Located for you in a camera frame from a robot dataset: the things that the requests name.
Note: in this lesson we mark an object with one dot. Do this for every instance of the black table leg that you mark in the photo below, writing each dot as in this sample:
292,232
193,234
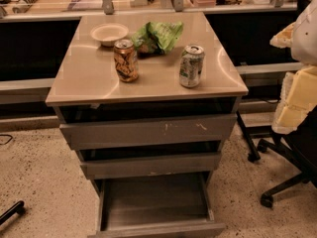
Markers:
248,133

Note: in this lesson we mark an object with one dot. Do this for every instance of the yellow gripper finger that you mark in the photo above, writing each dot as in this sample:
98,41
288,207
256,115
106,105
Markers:
298,97

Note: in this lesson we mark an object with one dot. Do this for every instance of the black coiled tool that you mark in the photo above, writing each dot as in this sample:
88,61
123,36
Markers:
22,6

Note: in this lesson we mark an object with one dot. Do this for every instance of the white shallow bowl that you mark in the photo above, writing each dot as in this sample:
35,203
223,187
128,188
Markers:
108,34

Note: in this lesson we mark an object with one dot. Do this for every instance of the green chip bag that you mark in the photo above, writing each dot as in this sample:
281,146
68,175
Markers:
157,38

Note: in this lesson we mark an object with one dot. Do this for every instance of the bottom grey drawer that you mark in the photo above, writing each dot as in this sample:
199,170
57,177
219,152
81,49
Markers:
175,206

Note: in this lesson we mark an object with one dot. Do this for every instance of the black office chair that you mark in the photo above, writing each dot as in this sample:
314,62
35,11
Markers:
298,147

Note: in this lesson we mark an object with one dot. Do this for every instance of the grey drawer cabinet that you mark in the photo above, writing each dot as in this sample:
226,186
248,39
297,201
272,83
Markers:
87,88

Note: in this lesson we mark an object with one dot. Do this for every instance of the purple paper sheet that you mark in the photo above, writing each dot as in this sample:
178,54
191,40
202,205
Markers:
78,5

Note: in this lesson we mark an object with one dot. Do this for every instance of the white and green soda can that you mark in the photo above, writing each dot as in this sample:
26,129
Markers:
191,65

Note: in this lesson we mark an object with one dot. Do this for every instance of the top grey drawer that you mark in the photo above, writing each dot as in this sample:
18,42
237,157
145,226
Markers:
144,132

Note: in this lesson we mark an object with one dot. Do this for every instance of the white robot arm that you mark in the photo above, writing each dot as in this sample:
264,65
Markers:
300,36

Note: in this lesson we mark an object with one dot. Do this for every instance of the black chair leg left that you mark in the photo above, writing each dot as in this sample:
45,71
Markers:
17,208

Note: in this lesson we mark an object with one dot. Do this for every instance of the middle grey drawer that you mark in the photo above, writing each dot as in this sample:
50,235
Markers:
151,166

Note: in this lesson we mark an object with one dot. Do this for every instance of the orange soda can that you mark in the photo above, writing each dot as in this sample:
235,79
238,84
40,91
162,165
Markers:
126,61

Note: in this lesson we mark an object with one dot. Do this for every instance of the grey drawer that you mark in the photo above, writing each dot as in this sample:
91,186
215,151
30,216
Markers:
144,132
175,206
151,166

